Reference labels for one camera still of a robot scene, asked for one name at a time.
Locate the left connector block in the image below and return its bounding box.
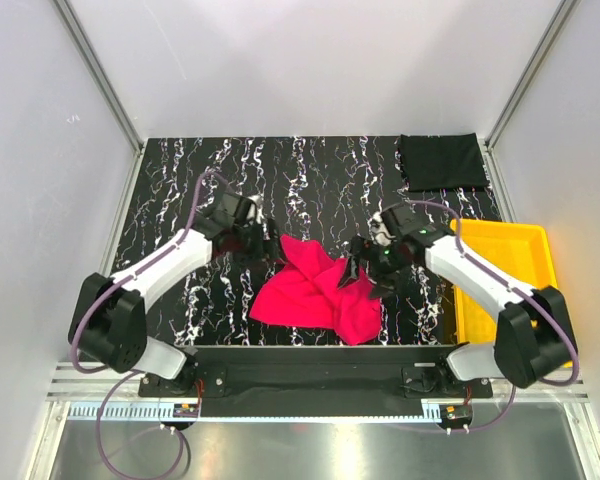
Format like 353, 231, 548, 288
173, 399, 201, 418

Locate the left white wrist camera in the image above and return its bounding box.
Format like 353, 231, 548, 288
247, 195, 264, 225

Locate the folded black t shirt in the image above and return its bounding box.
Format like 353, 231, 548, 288
398, 133, 489, 192

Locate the yellow plastic bin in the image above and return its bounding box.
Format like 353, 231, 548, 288
454, 219, 558, 344

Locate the aluminium frame post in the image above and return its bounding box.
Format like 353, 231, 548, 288
484, 0, 580, 150
50, 0, 144, 153

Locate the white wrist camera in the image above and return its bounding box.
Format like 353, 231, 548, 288
247, 195, 264, 225
369, 212, 394, 247

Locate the left aluminium frame post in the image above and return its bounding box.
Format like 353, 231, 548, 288
50, 0, 144, 153

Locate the slotted cable duct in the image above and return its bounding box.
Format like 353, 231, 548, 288
68, 400, 442, 424

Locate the right aluminium frame post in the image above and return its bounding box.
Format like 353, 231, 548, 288
484, 0, 580, 150

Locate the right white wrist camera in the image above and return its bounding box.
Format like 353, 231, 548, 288
369, 212, 394, 247

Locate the connector block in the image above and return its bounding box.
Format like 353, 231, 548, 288
443, 404, 473, 424
173, 399, 201, 418

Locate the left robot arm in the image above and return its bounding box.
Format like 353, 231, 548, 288
68, 190, 285, 394

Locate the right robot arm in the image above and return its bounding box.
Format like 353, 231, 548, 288
338, 204, 580, 389

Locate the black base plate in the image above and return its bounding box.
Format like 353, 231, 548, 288
138, 346, 493, 412

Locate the right connector block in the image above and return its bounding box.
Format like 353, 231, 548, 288
443, 404, 473, 424

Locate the pink t shirt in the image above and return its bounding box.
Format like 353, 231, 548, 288
250, 235, 382, 345

